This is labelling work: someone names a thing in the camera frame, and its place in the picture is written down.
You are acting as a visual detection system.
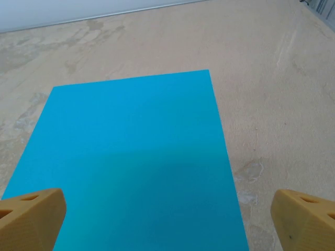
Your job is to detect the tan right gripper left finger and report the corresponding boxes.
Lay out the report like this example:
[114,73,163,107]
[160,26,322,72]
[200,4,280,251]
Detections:
[0,187,67,251]

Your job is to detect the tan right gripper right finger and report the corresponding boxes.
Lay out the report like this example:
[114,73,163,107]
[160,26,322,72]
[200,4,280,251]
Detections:
[271,189,335,251]

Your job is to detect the blue square paper sheet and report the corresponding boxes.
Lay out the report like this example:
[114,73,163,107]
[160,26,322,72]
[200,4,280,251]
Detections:
[1,69,251,251]

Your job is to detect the long aluminium table edge rail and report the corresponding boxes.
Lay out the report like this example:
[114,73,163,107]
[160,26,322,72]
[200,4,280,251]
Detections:
[0,0,199,34]

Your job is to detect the aluminium table side rail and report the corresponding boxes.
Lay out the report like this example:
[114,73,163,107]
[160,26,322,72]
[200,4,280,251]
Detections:
[298,0,335,28]

